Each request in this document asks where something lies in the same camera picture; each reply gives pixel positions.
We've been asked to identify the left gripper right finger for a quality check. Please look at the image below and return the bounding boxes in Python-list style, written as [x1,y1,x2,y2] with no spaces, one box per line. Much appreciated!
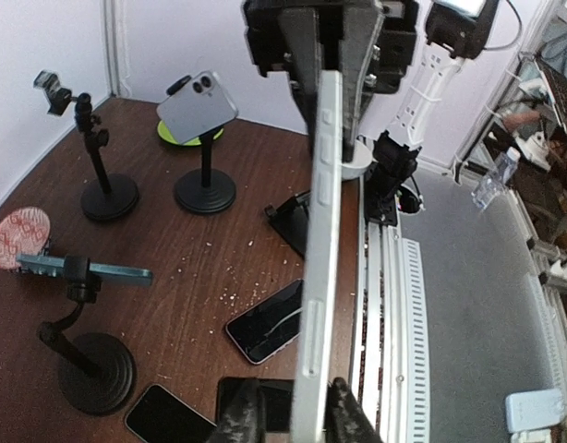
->
[325,377,382,443]

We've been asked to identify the blue smartphone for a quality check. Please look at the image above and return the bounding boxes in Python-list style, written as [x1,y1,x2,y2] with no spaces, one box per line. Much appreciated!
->
[211,377,294,442]

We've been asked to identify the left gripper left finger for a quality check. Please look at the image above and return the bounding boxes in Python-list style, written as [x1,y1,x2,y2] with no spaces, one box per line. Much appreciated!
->
[216,378,266,443]

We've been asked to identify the teal smartphone on stand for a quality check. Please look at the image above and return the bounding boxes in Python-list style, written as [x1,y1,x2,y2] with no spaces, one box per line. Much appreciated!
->
[16,254,153,287]

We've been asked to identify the front aluminium rail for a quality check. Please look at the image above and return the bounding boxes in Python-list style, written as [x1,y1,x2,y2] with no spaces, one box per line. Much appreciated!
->
[347,174,432,443]

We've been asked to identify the black stand with pink phone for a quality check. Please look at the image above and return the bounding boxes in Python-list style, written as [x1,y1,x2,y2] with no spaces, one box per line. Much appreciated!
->
[33,70,139,222]

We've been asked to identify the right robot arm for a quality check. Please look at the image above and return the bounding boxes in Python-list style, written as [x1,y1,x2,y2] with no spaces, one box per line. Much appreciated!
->
[243,1,498,223]

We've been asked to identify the black folding phone stand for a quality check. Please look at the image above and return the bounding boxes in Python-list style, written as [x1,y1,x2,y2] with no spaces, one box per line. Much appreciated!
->
[264,190,310,258]

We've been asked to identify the pink smartphone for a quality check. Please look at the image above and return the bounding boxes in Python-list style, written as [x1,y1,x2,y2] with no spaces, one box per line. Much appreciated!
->
[224,279,304,365]

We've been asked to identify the white bowl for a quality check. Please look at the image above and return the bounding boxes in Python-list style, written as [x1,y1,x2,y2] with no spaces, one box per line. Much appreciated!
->
[342,139,373,181]

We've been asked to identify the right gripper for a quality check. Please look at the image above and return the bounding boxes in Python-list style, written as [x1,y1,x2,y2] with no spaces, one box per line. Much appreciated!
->
[241,0,423,195]

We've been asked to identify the green plate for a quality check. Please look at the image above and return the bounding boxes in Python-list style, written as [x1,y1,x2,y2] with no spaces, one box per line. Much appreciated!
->
[157,116,230,148]

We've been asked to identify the silver smartphone on right stand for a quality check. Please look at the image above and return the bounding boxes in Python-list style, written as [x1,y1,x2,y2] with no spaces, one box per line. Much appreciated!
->
[157,70,238,122]

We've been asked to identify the clear plastic water bottle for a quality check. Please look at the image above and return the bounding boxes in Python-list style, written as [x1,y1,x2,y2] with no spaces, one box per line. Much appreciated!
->
[472,147,521,210]

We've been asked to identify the red patterned bowl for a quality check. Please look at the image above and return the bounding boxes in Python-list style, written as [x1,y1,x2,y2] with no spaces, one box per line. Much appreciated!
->
[0,207,51,271]

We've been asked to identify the right aluminium frame post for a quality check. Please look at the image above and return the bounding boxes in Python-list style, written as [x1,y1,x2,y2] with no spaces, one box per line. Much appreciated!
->
[102,0,121,97]

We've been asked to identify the black right gooseneck stand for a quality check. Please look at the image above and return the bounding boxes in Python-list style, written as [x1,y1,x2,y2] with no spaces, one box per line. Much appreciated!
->
[166,75,236,215]

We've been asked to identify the grey smartphone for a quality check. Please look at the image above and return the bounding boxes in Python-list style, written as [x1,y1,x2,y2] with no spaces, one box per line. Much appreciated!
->
[289,71,343,442]

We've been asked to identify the black stand with teal phone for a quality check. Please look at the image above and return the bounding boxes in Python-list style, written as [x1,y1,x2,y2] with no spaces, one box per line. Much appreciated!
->
[37,276,137,416]

